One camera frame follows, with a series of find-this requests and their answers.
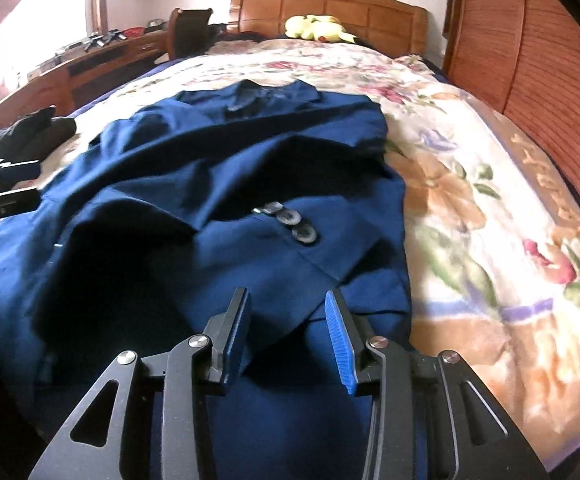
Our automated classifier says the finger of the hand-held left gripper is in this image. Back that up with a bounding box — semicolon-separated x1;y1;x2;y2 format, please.
0;159;41;233

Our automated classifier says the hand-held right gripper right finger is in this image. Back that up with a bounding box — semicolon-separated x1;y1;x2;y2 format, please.
324;287;551;480

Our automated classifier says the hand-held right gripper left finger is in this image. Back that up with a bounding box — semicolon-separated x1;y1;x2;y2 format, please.
27;287;253;480

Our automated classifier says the navy blue blazer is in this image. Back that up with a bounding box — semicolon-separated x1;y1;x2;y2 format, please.
0;79;413;480

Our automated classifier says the black jacket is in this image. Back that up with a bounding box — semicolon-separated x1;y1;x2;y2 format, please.
0;106;78;171

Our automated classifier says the window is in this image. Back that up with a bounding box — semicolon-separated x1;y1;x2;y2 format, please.
0;0;96;111

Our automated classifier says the wooden desk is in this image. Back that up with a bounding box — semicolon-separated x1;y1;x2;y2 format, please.
0;35;171;141

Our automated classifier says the floral blanket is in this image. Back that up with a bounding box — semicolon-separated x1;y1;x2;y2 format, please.
35;42;580;473

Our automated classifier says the black device on desk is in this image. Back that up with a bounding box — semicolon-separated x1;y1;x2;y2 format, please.
84;30;123;51

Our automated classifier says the wooden chair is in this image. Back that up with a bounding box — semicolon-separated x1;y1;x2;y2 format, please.
167;7;216;58

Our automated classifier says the dark fuzzy cloth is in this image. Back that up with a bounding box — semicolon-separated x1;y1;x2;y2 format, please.
210;22;281;43

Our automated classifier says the yellow plush toy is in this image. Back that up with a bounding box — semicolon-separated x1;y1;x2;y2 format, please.
284;14;358;45

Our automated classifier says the wooden bed headboard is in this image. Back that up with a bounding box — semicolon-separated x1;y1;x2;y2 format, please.
229;0;430;58

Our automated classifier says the wooden slatted wardrobe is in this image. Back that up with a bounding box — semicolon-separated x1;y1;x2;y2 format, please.
442;0;580;241

